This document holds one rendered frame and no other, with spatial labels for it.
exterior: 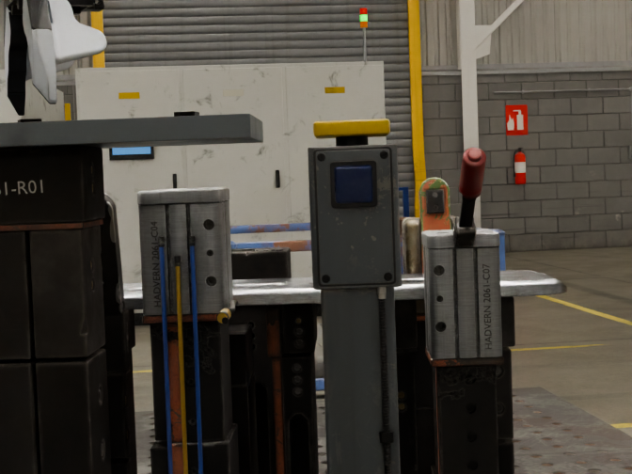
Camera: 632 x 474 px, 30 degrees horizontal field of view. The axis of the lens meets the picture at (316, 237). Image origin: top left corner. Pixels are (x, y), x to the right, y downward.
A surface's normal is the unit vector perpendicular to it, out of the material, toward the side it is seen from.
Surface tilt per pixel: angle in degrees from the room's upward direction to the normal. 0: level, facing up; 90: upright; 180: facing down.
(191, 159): 90
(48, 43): 78
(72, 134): 90
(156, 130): 90
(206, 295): 90
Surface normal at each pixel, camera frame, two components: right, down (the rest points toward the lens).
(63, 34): 0.33, -0.49
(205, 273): -0.03, 0.05
